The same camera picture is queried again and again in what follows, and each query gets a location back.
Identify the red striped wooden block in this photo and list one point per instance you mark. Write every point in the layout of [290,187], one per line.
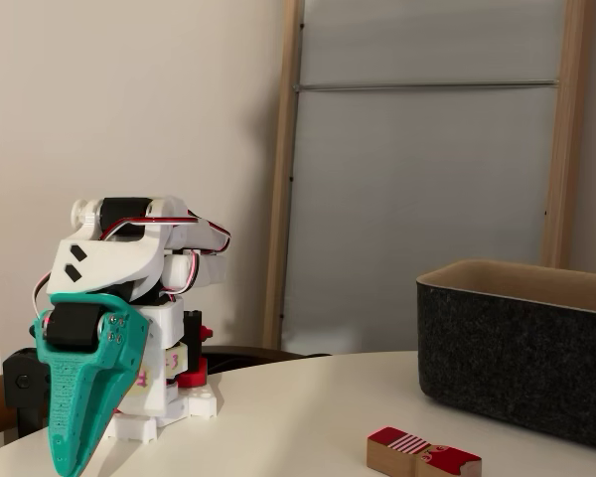
[402,457]

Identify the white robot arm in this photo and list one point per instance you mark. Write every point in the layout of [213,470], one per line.
[119,258]

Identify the dark grey felt box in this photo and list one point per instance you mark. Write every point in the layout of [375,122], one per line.
[501,358]

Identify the black clamp with red pad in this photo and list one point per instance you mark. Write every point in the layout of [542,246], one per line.
[194,338]
[22,382]

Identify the thin metal rod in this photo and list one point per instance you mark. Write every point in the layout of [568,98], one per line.
[427,87]

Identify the wooden frame with frosted panel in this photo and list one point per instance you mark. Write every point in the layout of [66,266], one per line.
[402,199]

